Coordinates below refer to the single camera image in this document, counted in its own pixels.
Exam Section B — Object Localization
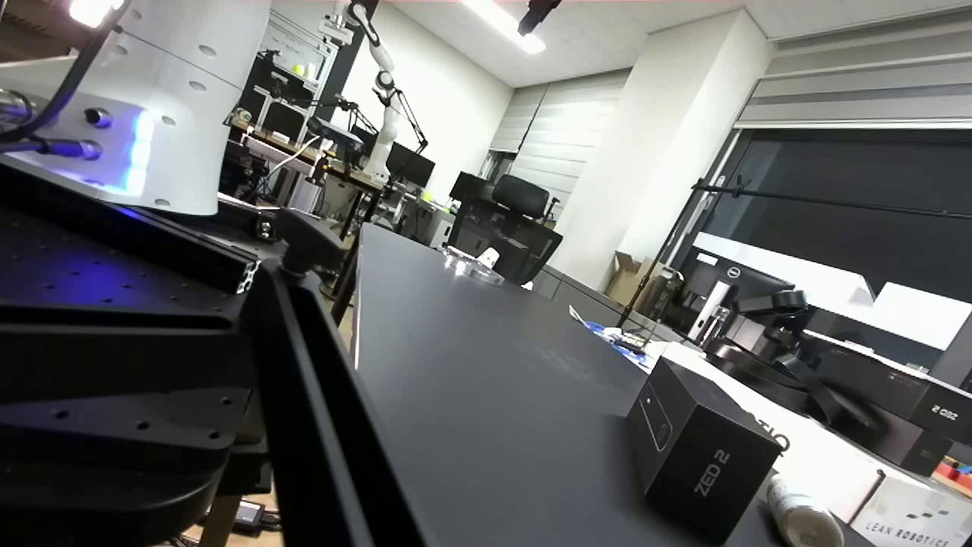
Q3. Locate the black ZED box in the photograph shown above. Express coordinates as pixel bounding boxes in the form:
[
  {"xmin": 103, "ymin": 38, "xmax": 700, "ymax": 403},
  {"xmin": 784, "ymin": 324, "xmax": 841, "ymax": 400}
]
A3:
[{"xmin": 625, "ymin": 357, "xmax": 784, "ymax": 544}]

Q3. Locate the black breadboard mount plate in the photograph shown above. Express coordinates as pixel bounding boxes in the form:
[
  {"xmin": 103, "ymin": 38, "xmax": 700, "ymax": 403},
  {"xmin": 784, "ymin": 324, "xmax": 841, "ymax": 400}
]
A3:
[{"xmin": 0, "ymin": 168, "xmax": 269, "ymax": 547}]

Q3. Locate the cardboard box by pillar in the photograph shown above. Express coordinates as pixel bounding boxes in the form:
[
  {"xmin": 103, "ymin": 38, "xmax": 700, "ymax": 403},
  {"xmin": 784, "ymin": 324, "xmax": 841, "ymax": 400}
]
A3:
[{"xmin": 603, "ymin": 251, "xmax": 649, "ymax": 305}]

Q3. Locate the white plastic bottle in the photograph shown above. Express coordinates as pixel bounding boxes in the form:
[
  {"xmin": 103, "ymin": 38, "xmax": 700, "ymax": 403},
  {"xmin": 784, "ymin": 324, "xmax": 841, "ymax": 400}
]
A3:
[{"xmin": 765, "ymin": 475, "xmax": 844, "ymax": 547}]

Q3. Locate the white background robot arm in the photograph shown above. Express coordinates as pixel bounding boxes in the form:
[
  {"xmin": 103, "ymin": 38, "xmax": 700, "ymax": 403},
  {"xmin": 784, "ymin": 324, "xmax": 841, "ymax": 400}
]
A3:
[{"xmin": 327, "ymin": 0, "xmax": 428, "ymax": 182}]

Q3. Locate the black office chair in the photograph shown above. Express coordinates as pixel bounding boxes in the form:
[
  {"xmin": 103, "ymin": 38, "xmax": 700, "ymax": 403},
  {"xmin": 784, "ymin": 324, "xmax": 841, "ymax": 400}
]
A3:
[{"xmin": 445, "ymin": 174, "xmax": 563, "ymax": 285}]

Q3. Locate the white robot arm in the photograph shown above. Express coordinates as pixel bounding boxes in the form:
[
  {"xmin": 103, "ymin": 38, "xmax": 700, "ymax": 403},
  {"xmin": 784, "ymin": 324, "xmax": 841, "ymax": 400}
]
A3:
[{"xmin": 0, "ymin": 0, "xmax": 269, "ymax": 216}]

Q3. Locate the black device on box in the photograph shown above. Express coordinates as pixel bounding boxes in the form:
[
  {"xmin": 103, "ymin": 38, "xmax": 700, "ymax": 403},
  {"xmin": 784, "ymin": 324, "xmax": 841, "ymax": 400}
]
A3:
[{"xmin": 704, "ymin": 312, "xmax": 972, "ymax": 475}]

